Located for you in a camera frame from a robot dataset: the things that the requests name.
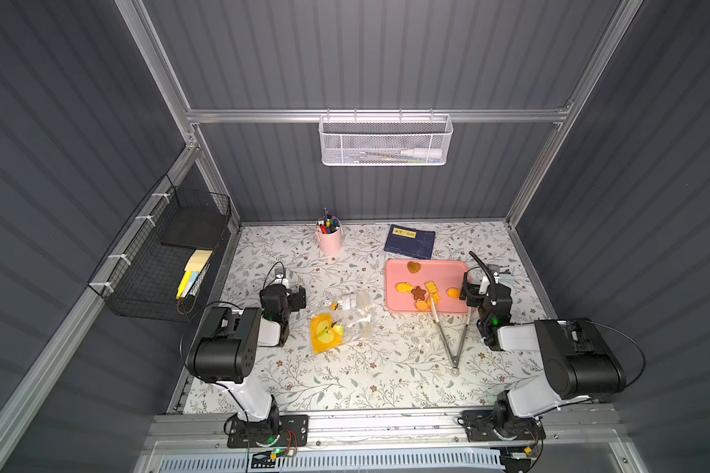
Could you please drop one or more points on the dark blue notebook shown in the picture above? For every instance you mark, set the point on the dark blue notebook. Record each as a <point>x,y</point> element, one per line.
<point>416,244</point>

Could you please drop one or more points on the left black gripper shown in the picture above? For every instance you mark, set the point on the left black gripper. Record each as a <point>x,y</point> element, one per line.
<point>296,298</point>

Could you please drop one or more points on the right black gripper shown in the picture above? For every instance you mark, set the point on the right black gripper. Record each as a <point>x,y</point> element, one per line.
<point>476,290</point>

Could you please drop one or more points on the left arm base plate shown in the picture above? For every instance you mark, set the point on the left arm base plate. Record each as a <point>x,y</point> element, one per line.
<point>286,431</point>

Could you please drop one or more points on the black tray in basket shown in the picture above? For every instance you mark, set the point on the black tray in basket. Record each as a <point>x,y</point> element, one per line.
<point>193,228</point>

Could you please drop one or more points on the pink plastic tray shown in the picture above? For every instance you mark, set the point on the pink plastic tray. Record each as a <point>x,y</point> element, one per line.
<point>415,286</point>

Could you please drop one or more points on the brown star cookie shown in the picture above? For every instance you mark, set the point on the brown star cookie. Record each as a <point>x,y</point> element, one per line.
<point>418,294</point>

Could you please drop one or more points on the yellow sticky notes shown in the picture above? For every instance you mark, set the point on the yellow sticky notes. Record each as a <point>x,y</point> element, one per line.
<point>194,267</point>

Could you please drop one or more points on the white wire mesh basket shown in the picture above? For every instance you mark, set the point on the white wire mesh basket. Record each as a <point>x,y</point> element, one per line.
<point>375,140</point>

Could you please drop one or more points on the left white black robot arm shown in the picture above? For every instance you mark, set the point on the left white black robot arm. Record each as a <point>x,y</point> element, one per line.
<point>223,353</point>

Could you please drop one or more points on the white marker in basket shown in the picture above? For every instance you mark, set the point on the white marker in basket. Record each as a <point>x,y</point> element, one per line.
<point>423,155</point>

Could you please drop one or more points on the pink pen cup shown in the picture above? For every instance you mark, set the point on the pink pen cup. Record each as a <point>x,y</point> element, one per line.
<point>329,233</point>

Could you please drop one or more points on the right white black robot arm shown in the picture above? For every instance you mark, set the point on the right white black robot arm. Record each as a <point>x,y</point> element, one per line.
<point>578,363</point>

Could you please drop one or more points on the black wire wall basket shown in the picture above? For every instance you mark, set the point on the black wire wall basket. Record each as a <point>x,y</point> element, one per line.
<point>140,277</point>

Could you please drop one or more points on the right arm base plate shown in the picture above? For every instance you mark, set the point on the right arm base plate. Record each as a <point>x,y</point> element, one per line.
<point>491,424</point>

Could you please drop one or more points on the clear resealable bag yellow print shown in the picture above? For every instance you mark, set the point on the clear resealable bag yellow print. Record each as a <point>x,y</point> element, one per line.
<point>347,320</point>

